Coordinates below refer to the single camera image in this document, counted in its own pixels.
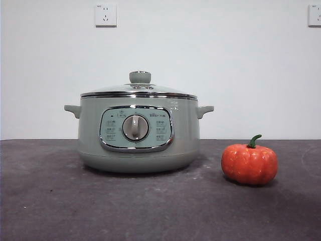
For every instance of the glass lid with green knob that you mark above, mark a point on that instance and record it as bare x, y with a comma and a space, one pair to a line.
139, 77

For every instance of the orange toy pumpkin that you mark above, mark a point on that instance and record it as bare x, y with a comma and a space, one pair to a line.
248, 163

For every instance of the pale green electric pot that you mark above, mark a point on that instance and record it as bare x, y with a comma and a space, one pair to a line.
185, 130

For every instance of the white wall socket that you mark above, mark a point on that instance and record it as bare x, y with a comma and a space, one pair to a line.
315, 15
105, 15

